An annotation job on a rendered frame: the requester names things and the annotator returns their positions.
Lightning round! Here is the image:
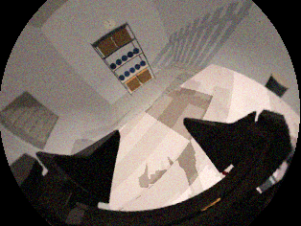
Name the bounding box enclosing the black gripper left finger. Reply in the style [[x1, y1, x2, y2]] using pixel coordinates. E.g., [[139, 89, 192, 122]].
[[35, 129, 121, 203]]

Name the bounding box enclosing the pink square block with hole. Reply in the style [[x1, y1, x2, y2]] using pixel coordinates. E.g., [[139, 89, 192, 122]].
[[271, 160, 287, 183]]

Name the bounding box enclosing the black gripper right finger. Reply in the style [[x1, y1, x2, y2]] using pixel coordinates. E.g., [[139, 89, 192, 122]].
[[184, 112, 258, 173]]

